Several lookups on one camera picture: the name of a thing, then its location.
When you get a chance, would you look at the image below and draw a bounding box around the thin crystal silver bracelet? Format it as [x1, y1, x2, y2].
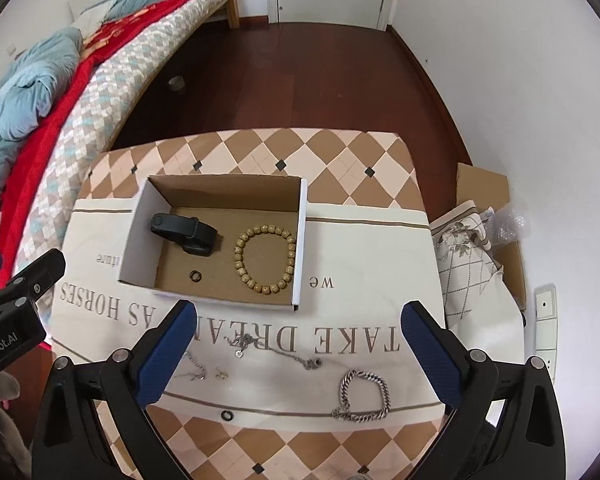
[172, 349, 209, 382]

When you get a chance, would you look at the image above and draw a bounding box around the thick silver chain bracelet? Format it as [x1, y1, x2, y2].
[329, 368, 392, 424]

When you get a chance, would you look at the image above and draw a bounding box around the black smart band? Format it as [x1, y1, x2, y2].
[150, 214, 218, 257]

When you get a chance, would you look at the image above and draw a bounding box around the wooden bead bracelet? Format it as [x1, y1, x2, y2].
[232, 223, 298, 297]

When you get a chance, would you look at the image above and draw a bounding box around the red blanket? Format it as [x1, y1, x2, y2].
[0, 0, 188, 281]

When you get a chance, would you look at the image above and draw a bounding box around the floral patterned cloth bag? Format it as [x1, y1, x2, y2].
[430, 200, 524, 364]

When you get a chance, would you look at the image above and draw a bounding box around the white power strip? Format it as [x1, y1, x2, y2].
[534, 284, 558, 380]

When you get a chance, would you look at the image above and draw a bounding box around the checkered bed mattress cover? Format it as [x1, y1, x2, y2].
[12, 0, 228, 272]

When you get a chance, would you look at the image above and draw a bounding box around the blue duvet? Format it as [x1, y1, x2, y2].
[0, 0, 232, 231]

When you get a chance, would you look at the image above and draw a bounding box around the printed checkered tablecloth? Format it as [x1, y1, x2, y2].
[50, 129, 443, 479]

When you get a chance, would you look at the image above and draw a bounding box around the clear plastic wrap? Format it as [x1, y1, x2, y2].
[484, 204, 531, 247]

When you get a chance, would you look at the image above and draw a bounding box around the white cardboard box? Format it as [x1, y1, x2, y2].
[118, 174, 308, 311]

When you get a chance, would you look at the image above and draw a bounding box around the brown cardboard piece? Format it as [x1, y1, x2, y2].
[456, 162, 527, 311]

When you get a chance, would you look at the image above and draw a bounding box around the small round floor object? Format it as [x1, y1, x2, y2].
[169, 76, 185, 92]

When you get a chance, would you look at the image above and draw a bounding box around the thin silver necklace with bead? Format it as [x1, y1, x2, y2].
[224, 334, 326, 372]

